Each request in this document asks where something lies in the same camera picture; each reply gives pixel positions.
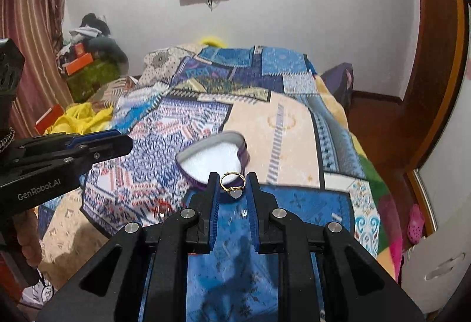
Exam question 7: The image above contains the gold heart stone ring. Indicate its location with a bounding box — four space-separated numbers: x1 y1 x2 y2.
219 172 247 200

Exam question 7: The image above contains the left hand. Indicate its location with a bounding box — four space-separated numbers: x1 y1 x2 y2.
14 209 42 267

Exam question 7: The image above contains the yellow cloth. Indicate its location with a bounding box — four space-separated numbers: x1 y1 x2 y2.
45 103 113 135

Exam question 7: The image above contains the blue patchwork bed blanket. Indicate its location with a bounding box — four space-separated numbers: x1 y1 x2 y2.
36 43 397 322

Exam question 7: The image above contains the purple heart-shaped tin box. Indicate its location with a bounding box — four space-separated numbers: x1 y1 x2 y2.
175 131 250 189

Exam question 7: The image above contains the orange box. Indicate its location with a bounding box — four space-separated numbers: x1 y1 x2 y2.
64 52 93 76

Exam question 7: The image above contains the pile of clothes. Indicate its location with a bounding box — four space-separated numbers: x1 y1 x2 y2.
56 12 129 75

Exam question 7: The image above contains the red striped curtain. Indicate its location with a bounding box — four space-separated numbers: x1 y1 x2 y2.
1 0 73 138

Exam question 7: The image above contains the dark pillow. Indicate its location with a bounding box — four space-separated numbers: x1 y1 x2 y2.
321 63 354 114

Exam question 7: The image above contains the pink croc shoe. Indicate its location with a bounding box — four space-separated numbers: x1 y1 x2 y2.
406 204 425 245

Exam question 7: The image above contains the brown wooden door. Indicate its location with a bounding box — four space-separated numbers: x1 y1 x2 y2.
348 0 469 176

